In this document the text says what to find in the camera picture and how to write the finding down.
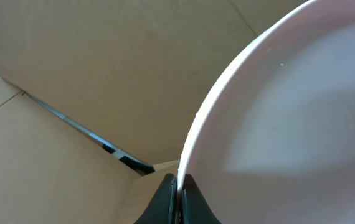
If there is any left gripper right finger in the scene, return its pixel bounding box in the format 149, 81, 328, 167
181, 174, 220, 224

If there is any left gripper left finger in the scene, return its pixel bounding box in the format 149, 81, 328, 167
135, 173, 178, 224

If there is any white plate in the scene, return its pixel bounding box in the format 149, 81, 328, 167
178, 0, 355, 223

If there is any cardboard panel at back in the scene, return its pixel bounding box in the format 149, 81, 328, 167
0, 0, 300, 223

